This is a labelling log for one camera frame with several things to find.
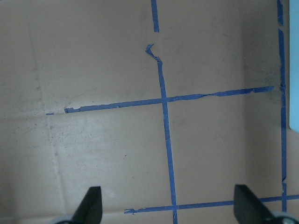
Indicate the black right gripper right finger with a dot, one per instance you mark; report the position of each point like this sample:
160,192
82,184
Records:
248,209

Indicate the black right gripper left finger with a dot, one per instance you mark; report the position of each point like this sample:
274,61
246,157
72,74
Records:
90,210

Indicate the brown paper table cover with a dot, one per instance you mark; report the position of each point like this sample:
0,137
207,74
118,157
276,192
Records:
166,104

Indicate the light blue plastic bin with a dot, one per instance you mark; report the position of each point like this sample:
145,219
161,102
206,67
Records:
294,65

